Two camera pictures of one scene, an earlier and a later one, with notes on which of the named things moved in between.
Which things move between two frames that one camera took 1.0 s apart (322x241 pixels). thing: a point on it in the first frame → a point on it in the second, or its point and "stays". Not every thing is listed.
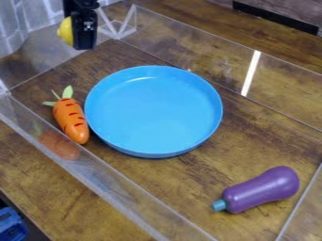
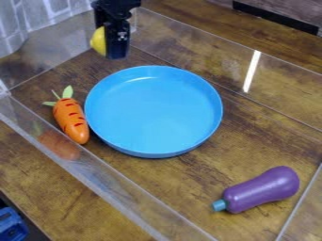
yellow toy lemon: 66,31 → 98,40
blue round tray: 154,111 stays
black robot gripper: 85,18 → 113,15
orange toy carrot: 70,116 stays
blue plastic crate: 14,229 stays
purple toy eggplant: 279,183 stays
